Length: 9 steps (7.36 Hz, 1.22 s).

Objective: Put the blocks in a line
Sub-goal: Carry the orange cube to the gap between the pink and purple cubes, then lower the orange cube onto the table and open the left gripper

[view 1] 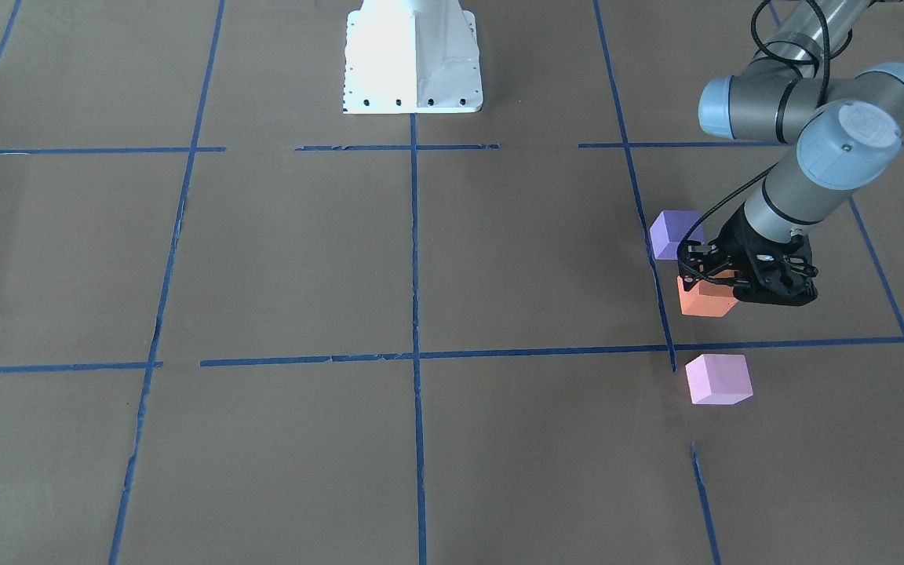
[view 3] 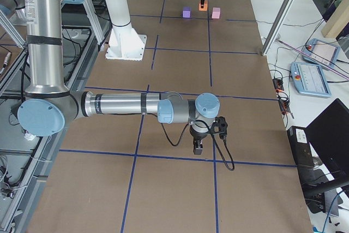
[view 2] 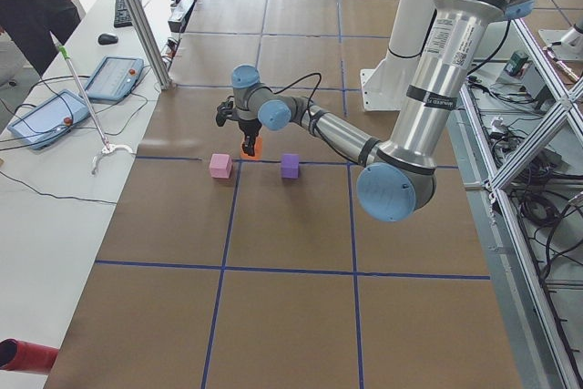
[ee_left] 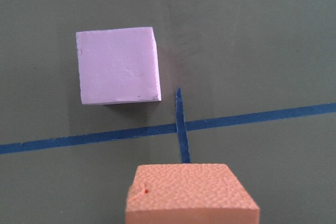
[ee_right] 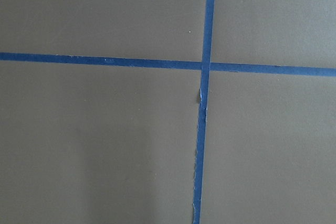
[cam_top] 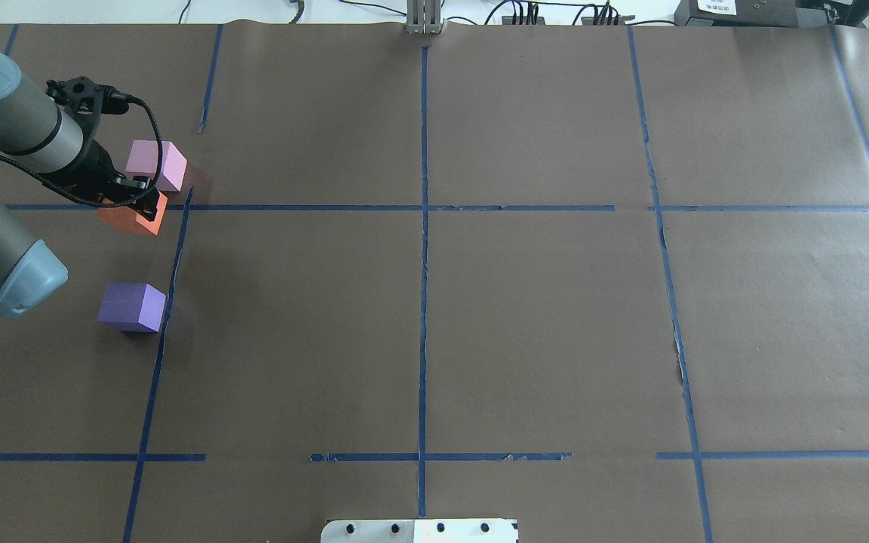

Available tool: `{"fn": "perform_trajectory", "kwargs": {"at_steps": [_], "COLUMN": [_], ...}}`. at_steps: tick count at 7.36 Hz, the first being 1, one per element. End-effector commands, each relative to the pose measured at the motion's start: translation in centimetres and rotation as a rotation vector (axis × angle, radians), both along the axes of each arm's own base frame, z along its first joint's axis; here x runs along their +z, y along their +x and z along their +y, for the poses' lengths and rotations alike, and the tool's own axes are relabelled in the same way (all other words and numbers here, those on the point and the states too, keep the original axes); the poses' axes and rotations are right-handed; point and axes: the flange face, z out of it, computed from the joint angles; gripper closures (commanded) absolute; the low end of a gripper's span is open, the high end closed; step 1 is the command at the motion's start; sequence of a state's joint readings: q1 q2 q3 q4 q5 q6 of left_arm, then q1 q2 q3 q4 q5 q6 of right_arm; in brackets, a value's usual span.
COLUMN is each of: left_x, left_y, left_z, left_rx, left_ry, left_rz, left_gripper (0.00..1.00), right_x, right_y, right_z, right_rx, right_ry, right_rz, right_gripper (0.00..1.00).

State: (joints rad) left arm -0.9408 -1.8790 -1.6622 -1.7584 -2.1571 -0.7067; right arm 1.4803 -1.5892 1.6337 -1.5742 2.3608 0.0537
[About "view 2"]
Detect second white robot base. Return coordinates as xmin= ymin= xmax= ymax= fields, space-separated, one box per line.
xmin=538 ymin=17 xmax=582 ymax=62

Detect person in yellow shirt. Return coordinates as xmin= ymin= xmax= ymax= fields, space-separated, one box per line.
xmin=1 ymin=0 xmax=81 ymax=76

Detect black computer mouse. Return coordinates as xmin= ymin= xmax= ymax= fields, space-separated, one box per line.
xmin=97 ymin=33 xmax=118 ymax=46

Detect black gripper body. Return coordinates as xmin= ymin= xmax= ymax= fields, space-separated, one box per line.
xmin=238 ymin=118 xmax=261 ymax=138

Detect red cylinder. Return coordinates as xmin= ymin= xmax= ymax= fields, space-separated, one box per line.
xmin=1 ymin=339 xmax=59 ymax=375

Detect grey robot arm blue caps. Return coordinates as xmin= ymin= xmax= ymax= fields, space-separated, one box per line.
xmin=216 ymin=0 xmax=534 ymax=221

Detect black camera cable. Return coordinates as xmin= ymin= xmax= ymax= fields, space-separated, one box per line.
xmin=268 ymin=72 xmax=322 ymax=117

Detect aluminium frame post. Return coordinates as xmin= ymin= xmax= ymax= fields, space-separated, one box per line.
xmin=125 ymin=0 xmax=173 ymax=90

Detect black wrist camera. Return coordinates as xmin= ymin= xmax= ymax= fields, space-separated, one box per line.
xmin=215 ymin=96 xmax=238 ymax=127

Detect blue teach pendant far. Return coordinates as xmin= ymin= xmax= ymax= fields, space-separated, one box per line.
xmin=85 ymin=56 xmax=144 ymax=103

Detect orange foam cube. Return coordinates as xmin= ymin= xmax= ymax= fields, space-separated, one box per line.
xmin=240 ymin=136 xmax=263 ymax=160

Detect blue teach pendant near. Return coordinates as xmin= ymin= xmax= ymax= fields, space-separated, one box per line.
xmin=7 ymin=89 xmax=89 ymax=149

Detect black keyboard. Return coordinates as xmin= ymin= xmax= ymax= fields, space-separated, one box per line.
xmin=113 ymin=0 xmax=133 ymax=28

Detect dark purple foam cube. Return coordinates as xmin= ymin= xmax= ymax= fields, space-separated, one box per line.
xmin=280 ymin=153 xmax=300 ymax=179

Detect aluminium frame rail structure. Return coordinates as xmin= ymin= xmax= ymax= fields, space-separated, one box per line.
xmin=448 ymin=8 xmax=582 ymax=388

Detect green device box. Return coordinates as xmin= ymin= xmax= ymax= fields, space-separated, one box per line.
xmin=504 ymin=50 xmax=529 ymax=77

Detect blue teach pendant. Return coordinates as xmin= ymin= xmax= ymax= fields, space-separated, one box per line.
xmin=7 ymin=89 xmax=89 ymax=149
xmin=85 ymin=56 xmax=144 ymax=103

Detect reacher grabber stick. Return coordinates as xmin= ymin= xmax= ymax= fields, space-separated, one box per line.
xmin=56 ymin=45 xmax=134 ymax=175

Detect light pink foam cube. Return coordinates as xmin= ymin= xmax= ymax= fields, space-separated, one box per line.
xmin=209 ymin=153 xmax=232 ymax=179

